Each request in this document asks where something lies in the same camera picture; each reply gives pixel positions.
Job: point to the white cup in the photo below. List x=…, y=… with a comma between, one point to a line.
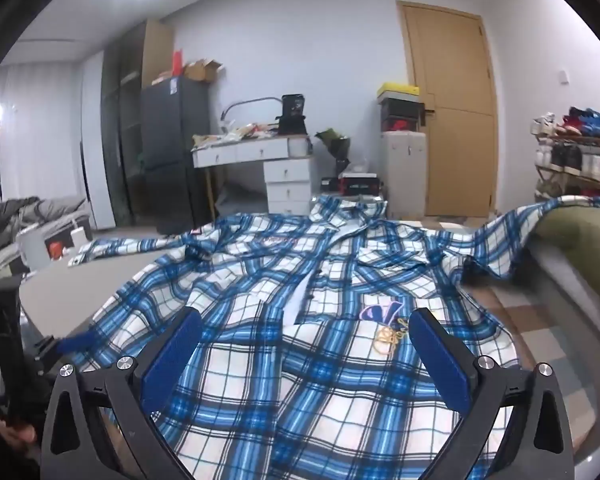
x=80, y=237

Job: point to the grey mattress bed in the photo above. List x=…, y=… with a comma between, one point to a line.
x=0, y=255

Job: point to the black shelf with red items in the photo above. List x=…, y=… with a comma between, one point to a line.
x=400, y=117

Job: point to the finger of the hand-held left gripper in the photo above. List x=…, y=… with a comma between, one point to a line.
x=77, y=344

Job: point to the tall glass door wardrobe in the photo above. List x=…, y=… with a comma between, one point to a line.
x=125, y=110

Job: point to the white narrow cabinet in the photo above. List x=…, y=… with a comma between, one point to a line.
x=405, y=175

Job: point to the person's left hand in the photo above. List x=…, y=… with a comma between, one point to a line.
x=20, y=440

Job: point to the black and red box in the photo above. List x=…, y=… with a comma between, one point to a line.
x=358, y=182

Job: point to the red apple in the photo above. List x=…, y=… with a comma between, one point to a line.
x=55, y=249

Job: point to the arched silver desk lamp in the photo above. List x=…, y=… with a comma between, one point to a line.
x=245, y=103

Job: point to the black box on desk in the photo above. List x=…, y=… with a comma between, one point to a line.
x=293, y=112

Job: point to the dark wrapped flower bouquet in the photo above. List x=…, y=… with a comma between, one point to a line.
x=335, y=150

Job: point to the open cardboard box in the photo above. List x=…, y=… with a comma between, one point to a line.
x=202, y=71

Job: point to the yellow box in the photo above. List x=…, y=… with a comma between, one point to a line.
x=397, y=91

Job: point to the grey bag under desk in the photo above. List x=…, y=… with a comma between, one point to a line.
x=240, y=202

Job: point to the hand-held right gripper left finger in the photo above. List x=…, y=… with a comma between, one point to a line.
x=172, y=355

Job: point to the person's left forearm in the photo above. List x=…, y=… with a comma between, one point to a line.
x=0, y=467

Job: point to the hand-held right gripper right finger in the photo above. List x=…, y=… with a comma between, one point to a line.
x=440, y=360

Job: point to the white sheer curtains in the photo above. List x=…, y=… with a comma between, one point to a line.
x=35, y=125

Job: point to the grey low table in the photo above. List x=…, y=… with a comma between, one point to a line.
x=80, y=285

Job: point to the white desk with drawers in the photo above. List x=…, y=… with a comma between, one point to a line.
x=285, y=175

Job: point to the grey padded headboard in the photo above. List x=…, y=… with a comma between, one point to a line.
x=570, y=320

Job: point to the grey duvet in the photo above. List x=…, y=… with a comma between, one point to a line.
x=20, y=215

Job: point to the silver storage case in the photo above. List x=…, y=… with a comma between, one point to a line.
x=352, y=199

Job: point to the blue plaid shirt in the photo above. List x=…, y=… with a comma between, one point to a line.
x=300, y=360

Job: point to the dark grey refrigerator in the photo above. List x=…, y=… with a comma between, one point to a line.
x=175, y=125

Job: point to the wall light switch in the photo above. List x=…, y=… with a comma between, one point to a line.
x=564, y=76

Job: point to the wooden door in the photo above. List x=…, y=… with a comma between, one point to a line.
x=455, y=135

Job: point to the pile of desk clutter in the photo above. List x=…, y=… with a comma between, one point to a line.
x=235, y=134

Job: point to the brown blue checkered bed sheet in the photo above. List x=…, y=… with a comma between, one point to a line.
x=530, y=340

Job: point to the wooden shoe rack with shoes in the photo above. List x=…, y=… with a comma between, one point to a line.
x=575, y=150

